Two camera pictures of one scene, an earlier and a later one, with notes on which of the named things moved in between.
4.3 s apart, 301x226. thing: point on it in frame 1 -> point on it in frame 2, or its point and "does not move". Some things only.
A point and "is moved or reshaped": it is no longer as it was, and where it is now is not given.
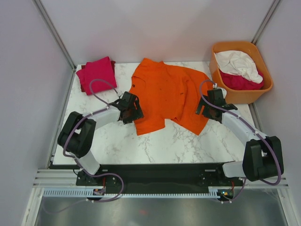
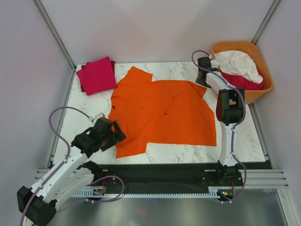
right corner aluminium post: (265, 22) does not move
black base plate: (159, 178) does not move
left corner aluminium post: (48, 20) does not move
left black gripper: (138, 114) -> (119, 135)
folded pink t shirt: (98, 76) does not move
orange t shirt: (164, 92) is moved or reshaped
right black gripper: (201, 103) -> (198, 81)
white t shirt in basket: (238, 62) does not move
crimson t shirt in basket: (234, 82) does not move
